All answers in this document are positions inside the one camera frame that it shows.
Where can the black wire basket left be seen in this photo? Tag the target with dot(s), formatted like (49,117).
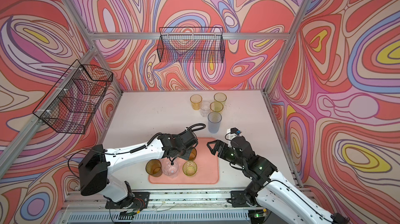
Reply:
(82,89)

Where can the yellow tall glass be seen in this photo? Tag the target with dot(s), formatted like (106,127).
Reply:
(216,107)

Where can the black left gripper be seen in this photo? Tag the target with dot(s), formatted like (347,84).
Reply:
(187,156)

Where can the black wire basket back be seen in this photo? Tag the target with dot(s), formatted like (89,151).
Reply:
(191,44)

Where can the green glass tumbler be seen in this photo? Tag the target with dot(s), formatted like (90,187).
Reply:
(189,168)

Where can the blue textured tall glass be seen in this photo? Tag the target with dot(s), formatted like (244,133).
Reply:
(214,121)

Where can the dark olive dotted glass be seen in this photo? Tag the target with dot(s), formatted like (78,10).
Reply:
(154,168)

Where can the clear glass tumbler front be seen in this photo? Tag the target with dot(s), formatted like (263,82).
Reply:
(169,168)

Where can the clear glass small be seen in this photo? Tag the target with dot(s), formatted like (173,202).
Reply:
(205,108)

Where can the small dark amber glass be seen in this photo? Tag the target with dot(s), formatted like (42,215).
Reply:
(193,155)

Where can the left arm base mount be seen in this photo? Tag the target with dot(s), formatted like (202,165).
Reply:
(134,200)

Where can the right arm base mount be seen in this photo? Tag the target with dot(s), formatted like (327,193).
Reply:
(243,198)

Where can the yellow-green tall glass back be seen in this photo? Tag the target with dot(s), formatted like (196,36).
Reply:
(220,97)

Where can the amber glass tumbler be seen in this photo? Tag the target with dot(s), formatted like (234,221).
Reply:
(196,101)

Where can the black wire basket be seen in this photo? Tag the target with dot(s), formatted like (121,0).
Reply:
(191,44)
(82,89)

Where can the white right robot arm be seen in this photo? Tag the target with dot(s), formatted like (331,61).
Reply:
(269,188)

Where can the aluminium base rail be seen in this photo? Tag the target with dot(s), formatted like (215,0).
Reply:
(198,206)

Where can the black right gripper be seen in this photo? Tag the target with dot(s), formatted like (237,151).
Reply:
(218,143)

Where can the pink plastic tray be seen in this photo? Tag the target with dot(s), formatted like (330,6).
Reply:
(207,168)

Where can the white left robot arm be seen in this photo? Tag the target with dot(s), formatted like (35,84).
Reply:
(97,167)

